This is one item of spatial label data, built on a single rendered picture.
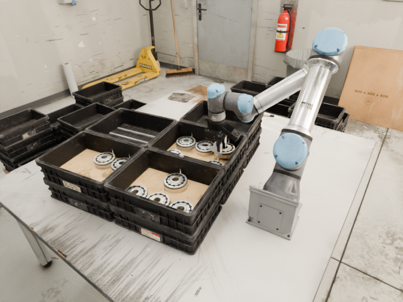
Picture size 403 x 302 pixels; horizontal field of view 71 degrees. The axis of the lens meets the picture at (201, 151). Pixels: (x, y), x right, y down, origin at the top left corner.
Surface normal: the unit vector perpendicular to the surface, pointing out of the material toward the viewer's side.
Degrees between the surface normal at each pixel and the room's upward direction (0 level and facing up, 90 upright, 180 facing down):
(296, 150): 55
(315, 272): 0
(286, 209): 90
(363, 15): 90
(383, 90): 77
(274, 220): 90
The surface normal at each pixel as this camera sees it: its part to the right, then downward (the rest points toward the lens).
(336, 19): -0.58, 0.46
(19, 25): 0.81, 0.31
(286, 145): -0.39, -0.06
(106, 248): -0.02, -0.83
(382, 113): -0.56, 0.19
